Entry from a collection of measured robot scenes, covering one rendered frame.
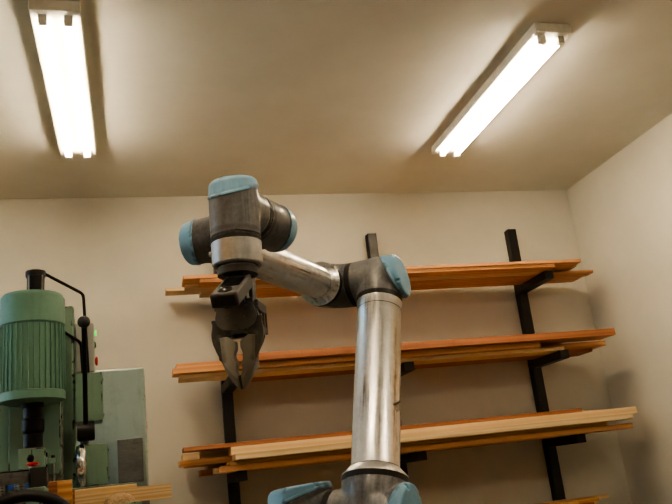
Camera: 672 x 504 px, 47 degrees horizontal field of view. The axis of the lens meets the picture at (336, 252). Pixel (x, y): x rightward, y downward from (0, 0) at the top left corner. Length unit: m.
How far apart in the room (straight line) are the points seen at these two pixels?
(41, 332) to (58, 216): 2.64
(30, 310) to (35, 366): 0.16
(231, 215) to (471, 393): 3.84
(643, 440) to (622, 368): 0.46
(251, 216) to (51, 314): 1.09
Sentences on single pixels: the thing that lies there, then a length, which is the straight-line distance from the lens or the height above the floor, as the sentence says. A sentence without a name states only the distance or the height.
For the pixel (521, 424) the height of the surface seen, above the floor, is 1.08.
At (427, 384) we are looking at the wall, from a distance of 4.97.
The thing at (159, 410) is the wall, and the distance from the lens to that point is 4.64.
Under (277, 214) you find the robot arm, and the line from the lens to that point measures 1.46.
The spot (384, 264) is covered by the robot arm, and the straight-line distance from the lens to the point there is 1.95.
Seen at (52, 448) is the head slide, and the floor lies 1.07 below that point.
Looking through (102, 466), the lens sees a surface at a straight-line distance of 2.51.
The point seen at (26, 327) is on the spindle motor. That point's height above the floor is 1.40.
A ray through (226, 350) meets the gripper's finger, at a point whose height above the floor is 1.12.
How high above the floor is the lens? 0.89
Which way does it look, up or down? 16 degrees up
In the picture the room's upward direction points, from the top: 7 degrees counter-clockwise
